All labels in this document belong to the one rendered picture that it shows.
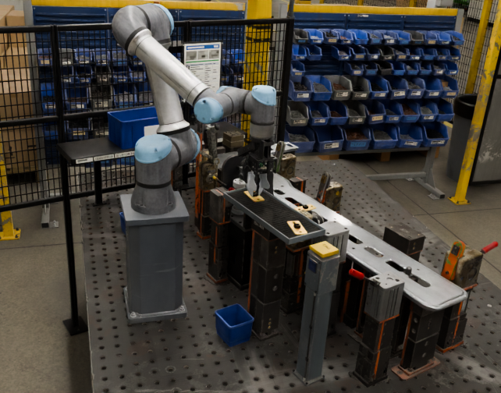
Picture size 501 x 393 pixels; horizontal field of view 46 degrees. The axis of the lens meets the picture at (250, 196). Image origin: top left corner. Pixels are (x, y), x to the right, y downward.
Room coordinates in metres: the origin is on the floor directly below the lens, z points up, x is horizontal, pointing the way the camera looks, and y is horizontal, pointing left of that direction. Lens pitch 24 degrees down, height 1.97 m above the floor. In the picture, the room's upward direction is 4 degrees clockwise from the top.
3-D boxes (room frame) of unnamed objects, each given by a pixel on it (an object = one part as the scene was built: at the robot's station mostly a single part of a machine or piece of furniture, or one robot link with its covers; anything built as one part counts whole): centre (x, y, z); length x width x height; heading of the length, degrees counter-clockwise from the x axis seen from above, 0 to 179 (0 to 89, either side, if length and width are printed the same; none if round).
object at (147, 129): (2.67, 0.51, 1.10); 0.30 x 0.17 x 0.13; 127
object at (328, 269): (1.48, -0.22, 0.92); 0.08 x 0.08 x 0.44; 35
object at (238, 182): (2.04, 0.01, 0.94); 0.18 x 0.13 x 0.49; 35
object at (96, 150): (2.70, 0.46, 1.02); 0.90 x 0.22 x 0.03; 125
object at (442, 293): (2.07, -0.23, 1.00); 1.38 x 0.22 x 0.02; 35
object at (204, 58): (2.97, 0.28, 1.30); 0.23 x 0.02 x 0.31; 125
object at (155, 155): (1.82, 0.32, 1.27); 0.13 x 0.12 x 0.14; 153
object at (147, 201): (1.81, 0.32, 1.15); 0.15 x 0.15 x 0.10
